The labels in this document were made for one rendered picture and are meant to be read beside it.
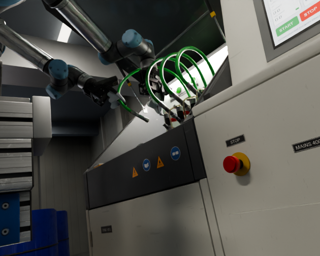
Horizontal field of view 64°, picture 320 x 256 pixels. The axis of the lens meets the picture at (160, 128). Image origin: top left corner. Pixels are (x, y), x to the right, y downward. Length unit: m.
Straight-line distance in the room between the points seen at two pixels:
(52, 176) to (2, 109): 7.38
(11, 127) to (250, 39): 0.78
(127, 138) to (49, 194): 6.55
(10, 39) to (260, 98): 1.01
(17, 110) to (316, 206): 0.57
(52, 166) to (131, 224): 7.11
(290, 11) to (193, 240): 0.72
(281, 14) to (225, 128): 0.47
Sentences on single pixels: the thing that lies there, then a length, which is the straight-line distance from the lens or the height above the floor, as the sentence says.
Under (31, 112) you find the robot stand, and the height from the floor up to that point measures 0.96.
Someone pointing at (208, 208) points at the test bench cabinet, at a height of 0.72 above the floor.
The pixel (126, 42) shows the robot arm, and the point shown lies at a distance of 1.14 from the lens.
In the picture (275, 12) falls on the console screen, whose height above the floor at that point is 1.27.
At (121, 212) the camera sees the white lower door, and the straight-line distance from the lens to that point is 0.96.
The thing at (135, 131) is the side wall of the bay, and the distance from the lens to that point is 1.41.
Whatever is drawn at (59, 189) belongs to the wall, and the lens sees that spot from 7.87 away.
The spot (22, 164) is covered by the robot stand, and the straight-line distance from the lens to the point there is 0.52.
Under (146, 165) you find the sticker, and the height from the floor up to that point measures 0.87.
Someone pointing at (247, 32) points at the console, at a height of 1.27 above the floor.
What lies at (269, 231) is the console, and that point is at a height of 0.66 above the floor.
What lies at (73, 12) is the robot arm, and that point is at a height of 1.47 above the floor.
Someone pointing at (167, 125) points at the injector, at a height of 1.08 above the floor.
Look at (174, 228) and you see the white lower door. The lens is 0.75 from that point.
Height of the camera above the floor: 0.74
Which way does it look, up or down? 17 degrees up
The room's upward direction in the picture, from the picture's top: 11 degrees counter-clockwise
